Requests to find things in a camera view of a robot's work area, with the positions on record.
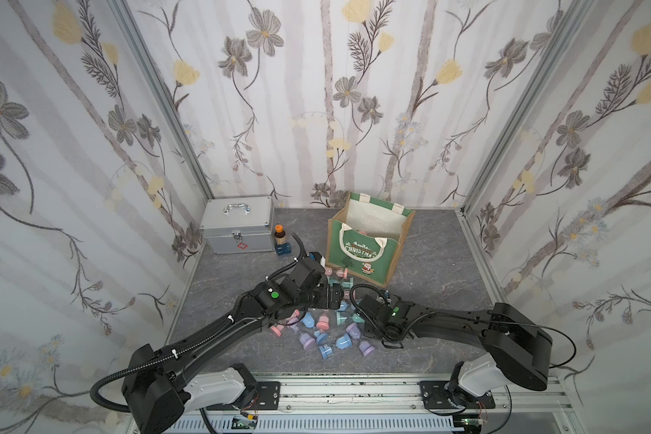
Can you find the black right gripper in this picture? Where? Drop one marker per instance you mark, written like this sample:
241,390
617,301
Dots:
366,314

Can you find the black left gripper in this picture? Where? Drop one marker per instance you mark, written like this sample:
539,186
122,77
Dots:
331,296

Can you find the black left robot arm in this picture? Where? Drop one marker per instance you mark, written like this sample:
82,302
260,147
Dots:
155,387

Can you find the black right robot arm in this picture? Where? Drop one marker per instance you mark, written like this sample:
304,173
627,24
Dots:
517,351

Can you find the pink hourglass near bag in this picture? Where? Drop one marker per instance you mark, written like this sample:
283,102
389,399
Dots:
337,272

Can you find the purple hourglass front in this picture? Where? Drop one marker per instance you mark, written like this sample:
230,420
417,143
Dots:
356,337

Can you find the blue hourglass front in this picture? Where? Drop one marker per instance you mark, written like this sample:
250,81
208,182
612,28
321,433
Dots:
342,343

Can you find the green burlap canvas bag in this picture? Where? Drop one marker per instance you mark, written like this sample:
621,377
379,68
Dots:
367,237

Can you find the brown bottle orange cap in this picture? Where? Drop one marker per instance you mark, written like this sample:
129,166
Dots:
280,235

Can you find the silver metal case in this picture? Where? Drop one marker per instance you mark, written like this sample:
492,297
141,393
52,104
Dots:
239,224

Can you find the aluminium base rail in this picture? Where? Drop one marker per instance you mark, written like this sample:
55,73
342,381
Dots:
383,403

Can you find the aluminium corner frame post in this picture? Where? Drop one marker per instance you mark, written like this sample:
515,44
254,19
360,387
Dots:
162,96

